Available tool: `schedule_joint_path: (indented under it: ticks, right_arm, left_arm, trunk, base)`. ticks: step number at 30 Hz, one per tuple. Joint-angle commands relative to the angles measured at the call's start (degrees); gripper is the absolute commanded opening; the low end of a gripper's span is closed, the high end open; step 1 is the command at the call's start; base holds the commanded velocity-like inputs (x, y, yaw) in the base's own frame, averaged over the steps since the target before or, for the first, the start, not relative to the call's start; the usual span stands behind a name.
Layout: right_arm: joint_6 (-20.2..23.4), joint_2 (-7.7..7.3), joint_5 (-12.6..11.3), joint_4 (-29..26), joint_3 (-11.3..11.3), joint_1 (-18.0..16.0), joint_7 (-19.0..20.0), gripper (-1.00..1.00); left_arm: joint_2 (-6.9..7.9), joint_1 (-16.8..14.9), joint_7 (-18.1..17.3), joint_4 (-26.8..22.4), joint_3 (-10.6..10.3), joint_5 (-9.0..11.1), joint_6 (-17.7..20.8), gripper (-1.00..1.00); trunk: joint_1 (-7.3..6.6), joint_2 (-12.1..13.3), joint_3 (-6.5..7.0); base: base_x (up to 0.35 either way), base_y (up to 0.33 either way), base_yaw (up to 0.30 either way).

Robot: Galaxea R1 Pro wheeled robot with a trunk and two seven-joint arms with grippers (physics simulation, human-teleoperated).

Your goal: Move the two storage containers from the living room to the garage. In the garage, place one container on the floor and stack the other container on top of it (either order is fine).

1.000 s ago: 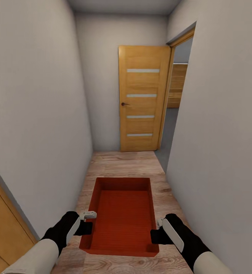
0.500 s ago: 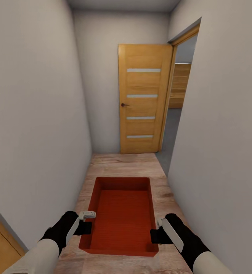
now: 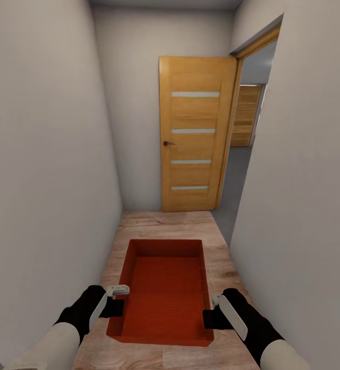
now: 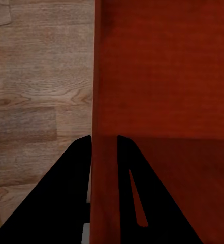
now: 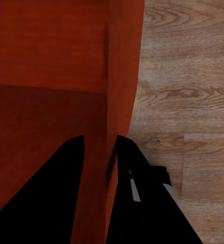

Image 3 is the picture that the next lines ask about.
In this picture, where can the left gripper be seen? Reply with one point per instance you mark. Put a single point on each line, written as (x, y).
(115, 310)

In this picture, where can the garage door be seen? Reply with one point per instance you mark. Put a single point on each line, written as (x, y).
(247, 101)

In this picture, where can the storage box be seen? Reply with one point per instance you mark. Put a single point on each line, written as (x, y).
(168, 294)

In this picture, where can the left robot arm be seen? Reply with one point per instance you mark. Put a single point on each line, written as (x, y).
(57, 347)

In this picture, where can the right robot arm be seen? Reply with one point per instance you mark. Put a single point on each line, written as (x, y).
(269, 349)

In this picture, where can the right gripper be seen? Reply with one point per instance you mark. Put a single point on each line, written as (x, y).
(211, 320)

